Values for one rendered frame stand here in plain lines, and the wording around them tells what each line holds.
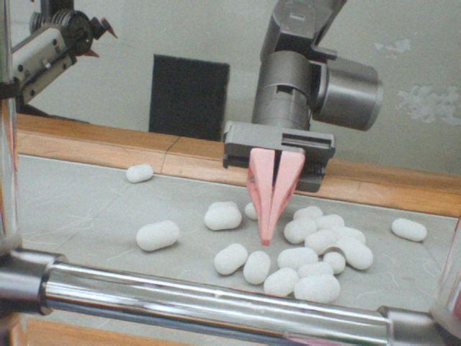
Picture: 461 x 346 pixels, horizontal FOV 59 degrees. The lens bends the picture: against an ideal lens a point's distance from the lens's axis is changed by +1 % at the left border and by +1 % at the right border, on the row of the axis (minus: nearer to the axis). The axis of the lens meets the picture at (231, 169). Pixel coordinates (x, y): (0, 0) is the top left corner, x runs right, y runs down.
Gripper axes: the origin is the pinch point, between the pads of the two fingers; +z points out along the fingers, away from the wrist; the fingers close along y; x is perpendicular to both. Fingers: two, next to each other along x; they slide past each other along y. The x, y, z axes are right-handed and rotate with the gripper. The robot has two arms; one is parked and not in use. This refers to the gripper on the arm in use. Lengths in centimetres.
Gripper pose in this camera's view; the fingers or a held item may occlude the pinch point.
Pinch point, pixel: (266, 234)
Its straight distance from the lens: 35.5
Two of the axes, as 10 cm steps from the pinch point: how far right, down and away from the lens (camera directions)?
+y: 9.9, 1.5, -0.5
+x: -0.3, 5.2, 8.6
